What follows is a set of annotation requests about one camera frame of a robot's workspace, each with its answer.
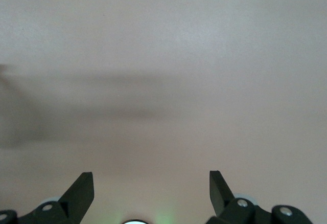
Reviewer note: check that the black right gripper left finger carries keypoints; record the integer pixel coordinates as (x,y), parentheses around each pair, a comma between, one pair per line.
(74,203)

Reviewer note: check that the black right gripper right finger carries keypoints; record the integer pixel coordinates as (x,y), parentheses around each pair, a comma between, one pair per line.
(224,206)

